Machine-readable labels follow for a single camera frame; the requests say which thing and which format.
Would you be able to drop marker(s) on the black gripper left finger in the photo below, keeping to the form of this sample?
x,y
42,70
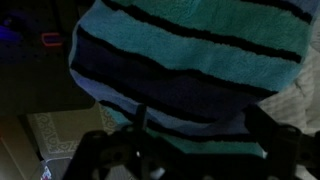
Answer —
x,y
113,156

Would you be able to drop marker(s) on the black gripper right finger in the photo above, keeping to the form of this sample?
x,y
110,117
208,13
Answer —
x,y
286,150

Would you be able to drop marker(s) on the blue teal striped towel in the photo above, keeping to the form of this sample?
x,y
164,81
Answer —
x,y
186,50

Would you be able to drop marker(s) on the white waffle towel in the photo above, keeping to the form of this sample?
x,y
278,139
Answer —
x,y
300,106

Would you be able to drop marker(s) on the patterned floor mat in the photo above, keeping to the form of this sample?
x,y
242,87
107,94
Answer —
x,y
66,133

